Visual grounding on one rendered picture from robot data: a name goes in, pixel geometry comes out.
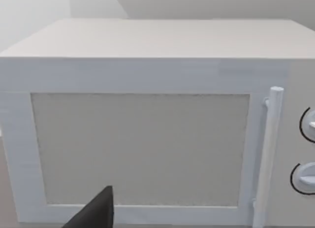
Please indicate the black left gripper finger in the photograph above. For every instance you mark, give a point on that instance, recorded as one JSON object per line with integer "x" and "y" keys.
{"x": 98, "y": 210}

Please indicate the pale microwave door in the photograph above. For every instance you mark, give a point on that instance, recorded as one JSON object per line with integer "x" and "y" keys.
{"x": 137, "y": 149}

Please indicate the pale microwave oven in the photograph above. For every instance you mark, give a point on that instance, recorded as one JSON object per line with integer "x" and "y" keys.
{"x": 157, "y": 53}

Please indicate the pale microwave knob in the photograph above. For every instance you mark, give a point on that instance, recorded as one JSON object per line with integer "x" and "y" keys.
{"x": 309, "y": 123}
{"x": 305, "y": 178}

